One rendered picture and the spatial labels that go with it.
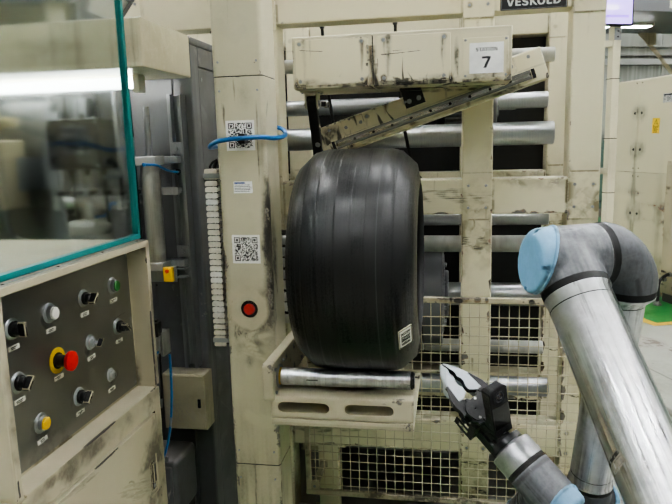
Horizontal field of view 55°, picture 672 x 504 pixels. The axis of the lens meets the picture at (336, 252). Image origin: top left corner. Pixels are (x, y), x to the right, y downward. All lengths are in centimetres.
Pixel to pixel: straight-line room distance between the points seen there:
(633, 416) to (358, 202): 72
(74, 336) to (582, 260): 100
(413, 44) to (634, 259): 92
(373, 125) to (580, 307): 106
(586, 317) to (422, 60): 98
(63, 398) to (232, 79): 84
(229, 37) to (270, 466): 113
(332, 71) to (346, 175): 45
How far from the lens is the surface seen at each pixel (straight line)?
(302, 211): 148
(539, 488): 136
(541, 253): 114
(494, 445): 143
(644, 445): 107
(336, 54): 189
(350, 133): 200
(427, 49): 186
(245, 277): 170
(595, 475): 147
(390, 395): 164
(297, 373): 166
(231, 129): 167
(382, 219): 143
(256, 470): 189
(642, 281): 126
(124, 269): 162
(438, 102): 198
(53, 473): 136
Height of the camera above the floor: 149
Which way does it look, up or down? 10 degrees down
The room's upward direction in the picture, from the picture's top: 2 degrees counter-clockwise
